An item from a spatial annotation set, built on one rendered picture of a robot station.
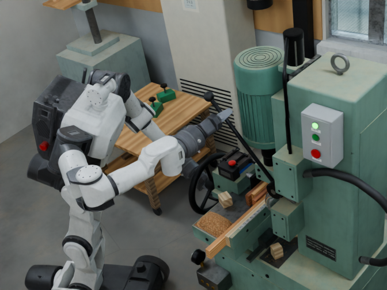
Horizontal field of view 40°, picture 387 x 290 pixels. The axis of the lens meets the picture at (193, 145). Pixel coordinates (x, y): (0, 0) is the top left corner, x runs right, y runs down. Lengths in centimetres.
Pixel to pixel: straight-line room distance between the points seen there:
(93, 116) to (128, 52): 211
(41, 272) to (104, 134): 113
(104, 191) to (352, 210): 75
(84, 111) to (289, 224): 83
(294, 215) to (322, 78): 48
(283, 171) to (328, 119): 27
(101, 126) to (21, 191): 222
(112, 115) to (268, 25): 169
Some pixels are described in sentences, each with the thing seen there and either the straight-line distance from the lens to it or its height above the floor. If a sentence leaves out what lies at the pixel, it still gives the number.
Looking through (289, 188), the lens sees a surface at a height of 120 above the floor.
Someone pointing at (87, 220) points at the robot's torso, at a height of 81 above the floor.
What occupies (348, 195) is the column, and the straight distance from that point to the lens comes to 167.
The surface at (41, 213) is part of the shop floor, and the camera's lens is 380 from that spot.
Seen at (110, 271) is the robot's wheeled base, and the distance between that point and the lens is 299.
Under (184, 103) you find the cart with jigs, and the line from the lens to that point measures 348.
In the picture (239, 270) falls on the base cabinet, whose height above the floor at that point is 67.
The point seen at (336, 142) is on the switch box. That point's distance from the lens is 151.
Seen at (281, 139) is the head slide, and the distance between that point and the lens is 176.
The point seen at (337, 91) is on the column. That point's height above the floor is 152.
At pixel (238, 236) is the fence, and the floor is 94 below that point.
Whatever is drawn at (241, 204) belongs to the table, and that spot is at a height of 90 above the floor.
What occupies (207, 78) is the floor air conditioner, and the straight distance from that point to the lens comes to 357.
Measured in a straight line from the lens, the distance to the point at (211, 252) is 189.
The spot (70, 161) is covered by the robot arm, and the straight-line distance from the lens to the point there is 172.
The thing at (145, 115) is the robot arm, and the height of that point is 108.
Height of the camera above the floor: 230
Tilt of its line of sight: 35 degrees down
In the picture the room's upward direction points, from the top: 11 degrees counter-clockwise
